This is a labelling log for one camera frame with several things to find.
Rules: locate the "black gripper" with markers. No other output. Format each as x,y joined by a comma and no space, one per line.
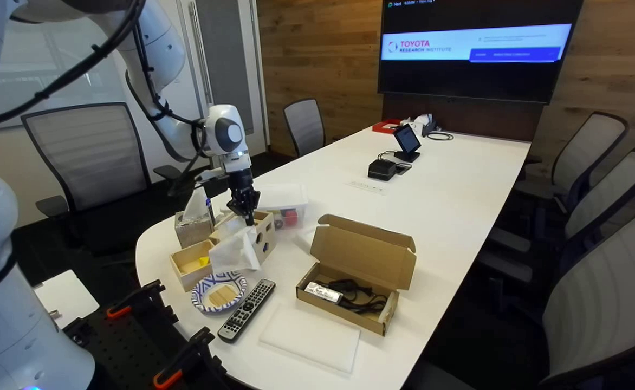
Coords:
242,188

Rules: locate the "wooden shape sorter box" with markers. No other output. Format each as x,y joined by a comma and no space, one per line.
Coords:
264,235

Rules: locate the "white paper napkin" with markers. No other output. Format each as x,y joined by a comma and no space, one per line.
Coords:
234,252

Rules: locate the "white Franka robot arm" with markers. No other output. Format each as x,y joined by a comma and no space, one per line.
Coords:
14,326

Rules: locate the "clear plastic container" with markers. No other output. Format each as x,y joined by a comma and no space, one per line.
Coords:
286,197

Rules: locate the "white facial tissue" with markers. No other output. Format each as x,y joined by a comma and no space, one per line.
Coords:
196,204

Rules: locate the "small red object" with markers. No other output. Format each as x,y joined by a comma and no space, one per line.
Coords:
295,217

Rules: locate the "yellow toy block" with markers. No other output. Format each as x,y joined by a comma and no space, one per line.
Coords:
198,261

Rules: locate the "tan wooden block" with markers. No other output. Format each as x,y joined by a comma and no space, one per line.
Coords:
222,295

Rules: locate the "blue patterned paper plate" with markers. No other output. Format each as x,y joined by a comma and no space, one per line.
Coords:
204,295

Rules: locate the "black remote control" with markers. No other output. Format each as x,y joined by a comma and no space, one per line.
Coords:
248,311

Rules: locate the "grey mesh office chair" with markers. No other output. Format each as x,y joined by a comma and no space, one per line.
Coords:
85,162
604,303
604,196
303,127
588,153

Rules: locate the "white printed card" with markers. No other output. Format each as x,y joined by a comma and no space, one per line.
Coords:
320,291

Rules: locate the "open cardboard box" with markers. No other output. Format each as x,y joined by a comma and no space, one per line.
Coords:
363,252

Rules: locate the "white flat plastic lid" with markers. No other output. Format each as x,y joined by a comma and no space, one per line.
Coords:
308,339

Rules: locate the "small black box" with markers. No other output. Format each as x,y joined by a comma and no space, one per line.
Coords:
381,169

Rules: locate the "red tray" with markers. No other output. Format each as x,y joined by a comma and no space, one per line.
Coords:
383,127

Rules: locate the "black mounting plate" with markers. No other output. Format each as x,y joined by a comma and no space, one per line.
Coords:
127,347

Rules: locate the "black tablet on stand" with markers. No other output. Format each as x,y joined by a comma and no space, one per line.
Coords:
405,140

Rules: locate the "white flat floor panel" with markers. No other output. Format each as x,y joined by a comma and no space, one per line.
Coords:
65,297

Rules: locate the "white desk device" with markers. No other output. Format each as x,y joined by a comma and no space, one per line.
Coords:
420,124

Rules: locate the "wrist mounted camera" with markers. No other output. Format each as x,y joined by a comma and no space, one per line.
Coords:
211,180

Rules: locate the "glass wall whiteboard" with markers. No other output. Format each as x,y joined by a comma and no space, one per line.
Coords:
79,91

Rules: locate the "wall mounted TV screen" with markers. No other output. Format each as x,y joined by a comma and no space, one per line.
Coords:
475,78

